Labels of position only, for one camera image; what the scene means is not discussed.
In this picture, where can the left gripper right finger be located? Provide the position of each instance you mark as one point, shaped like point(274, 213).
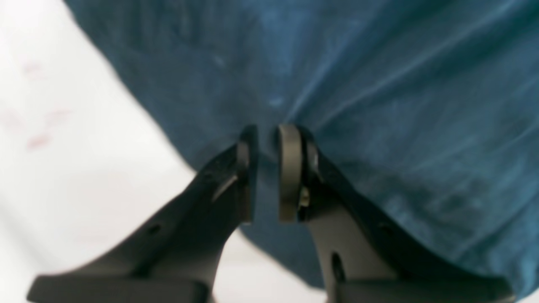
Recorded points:
point(364, 255)

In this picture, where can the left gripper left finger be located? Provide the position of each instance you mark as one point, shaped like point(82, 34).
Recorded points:
point(173, 257)

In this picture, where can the dark navy t-shirt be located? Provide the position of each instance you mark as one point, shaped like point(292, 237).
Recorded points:
point(429, 108)

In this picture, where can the red tape rectangle marking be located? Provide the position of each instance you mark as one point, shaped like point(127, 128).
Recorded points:
point(28, 117)

